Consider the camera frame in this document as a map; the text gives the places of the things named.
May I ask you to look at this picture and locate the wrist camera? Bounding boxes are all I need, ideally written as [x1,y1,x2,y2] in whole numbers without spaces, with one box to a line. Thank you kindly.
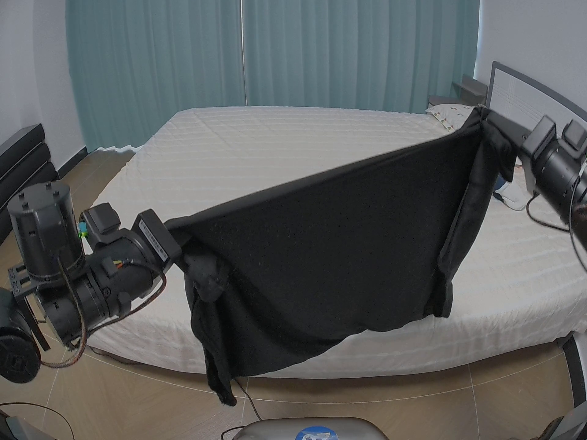
[562,119,587,156]
[82,203,124,251]

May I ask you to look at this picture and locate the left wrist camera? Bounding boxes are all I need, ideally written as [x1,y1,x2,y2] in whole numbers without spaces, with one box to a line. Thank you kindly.
[82,203,124,251]

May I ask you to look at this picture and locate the bed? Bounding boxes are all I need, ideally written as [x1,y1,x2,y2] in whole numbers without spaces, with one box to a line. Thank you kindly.
[87,61,587,407]

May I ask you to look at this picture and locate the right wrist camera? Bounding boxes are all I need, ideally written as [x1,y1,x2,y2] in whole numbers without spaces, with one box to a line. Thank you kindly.
[562,119,587,156]

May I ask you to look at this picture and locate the black T-shirt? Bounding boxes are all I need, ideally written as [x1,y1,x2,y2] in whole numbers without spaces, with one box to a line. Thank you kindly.
[165,106,516,407]

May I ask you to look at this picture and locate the white printed pillow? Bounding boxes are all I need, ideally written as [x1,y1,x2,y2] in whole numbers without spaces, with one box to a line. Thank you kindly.
[426,103,478,133]

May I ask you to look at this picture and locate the blue-green curtain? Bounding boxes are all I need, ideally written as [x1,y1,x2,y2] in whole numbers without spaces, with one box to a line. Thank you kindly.
[66,0,245,152]
[241,0,480,114]

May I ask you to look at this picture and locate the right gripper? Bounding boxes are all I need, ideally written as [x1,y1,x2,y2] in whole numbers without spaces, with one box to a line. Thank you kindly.
[523,116,587,203]

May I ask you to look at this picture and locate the black cable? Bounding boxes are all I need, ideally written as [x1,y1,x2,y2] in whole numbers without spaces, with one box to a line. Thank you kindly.
[221,378,264,440]
[526,194,573,234]
[39,273,168,369]

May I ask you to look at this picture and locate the grey bedside table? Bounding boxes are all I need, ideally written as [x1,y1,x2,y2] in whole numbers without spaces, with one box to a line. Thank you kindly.
[427,75,488,109]

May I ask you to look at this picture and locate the pile of clothes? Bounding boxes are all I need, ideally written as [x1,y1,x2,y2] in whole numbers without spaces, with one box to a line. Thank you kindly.
[492,163,528,212]

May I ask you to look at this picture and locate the black chest of drawers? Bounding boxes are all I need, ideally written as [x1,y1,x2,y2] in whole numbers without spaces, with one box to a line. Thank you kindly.
[0,124,59,242]

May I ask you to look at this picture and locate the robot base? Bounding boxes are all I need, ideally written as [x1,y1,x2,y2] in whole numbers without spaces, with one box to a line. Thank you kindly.
[234,417,388,440]

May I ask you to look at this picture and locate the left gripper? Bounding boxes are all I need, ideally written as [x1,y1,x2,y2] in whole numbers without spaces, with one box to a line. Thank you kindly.
[87,209,180,317]

